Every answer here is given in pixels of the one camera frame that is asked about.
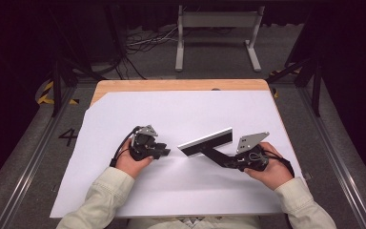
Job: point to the person's right hand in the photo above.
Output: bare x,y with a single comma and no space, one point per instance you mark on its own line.
273,175

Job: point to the yellow black hazard tape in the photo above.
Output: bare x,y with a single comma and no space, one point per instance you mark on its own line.
276,93
44,93

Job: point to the white metal stand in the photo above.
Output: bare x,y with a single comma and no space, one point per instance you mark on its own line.
219,19

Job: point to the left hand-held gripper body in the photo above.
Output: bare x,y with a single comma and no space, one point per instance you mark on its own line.
144,146

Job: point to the black and white square board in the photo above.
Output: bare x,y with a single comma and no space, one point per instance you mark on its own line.
209,143

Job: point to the black metal stand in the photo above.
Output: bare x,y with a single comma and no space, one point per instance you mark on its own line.
56,89
316,92

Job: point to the white paper sheet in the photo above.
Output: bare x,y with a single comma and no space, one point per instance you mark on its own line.
171,108

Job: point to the person's torso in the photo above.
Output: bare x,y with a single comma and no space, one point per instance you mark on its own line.
190,223

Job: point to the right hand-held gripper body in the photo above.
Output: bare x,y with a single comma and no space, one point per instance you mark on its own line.
252,156

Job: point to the aluminium floor rail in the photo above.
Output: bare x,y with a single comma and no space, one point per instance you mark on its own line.
340,171
28,171

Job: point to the person's left hand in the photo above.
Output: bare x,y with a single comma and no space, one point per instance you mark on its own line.
130,165

